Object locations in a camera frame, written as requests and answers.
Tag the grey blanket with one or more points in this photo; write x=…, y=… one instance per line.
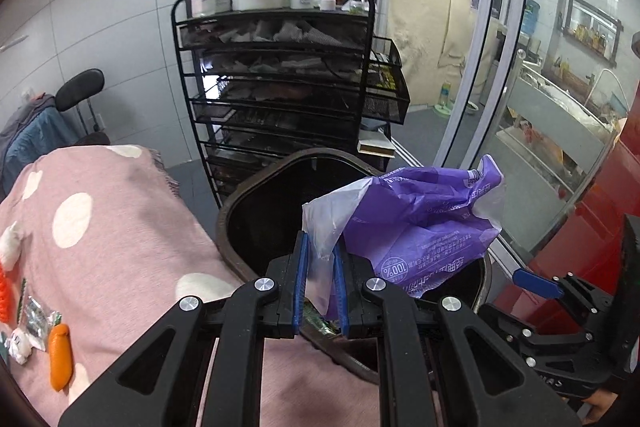
x=30, y=107

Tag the person's right hand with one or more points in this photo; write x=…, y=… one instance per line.
x=599, y=407

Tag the dark brown trash bin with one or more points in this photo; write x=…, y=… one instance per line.
x=280, y=217

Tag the purple plastic bag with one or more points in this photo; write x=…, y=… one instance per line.
x=415, y=227

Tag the clear candy wrapper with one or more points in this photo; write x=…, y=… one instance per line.
x=37, y=314

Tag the green white bottle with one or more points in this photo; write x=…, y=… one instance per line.
x=444, y=97

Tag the pink polka dot blanket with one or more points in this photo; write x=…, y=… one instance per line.
x=125, y=247

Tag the red cabinet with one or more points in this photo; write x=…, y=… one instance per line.
x=600, y=207

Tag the orange carrot-shaped piece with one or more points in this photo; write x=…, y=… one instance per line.
x=61, y=357

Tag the white plastic bag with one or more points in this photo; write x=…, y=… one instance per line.
x=10, y=247

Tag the white flat box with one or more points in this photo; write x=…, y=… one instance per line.
x=376, y=142

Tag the glass sliding door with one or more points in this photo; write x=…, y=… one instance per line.
x=500, y=57

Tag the small white jar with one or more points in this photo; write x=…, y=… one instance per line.
x=327, y=4

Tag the blue massage bed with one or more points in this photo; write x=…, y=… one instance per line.
x=35, y=137

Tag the yellow black packet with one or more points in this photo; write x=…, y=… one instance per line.
x=384, y=74

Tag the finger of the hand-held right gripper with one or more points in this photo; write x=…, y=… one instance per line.
x=505, y=319
x=535, y=281

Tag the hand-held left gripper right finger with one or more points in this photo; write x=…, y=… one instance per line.
x=341, y=292

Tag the orange foam net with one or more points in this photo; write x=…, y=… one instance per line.
x=3, y=302

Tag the black stool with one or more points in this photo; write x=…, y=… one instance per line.
x=80, y=87

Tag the white tissue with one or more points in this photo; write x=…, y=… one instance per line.
x=20, y=344

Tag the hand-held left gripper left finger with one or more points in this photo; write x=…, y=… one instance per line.
x=301, y=277

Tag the blue water jug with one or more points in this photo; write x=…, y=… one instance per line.
x=530, y=17

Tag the beige cardboard sheet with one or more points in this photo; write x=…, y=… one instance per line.
x=425, y=32

